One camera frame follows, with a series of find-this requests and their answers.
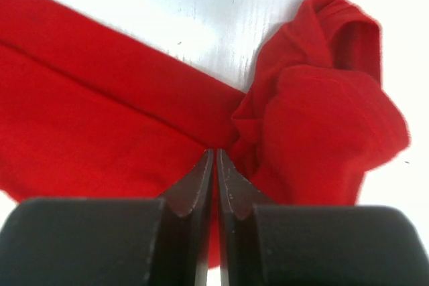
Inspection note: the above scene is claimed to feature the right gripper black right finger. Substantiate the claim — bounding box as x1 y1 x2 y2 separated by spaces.
217 150 428 286

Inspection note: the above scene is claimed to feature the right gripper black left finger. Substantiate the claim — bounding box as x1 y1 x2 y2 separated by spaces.
1 150 214 285

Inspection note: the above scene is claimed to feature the red t-shirt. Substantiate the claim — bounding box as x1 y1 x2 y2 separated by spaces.
0 0 412 270

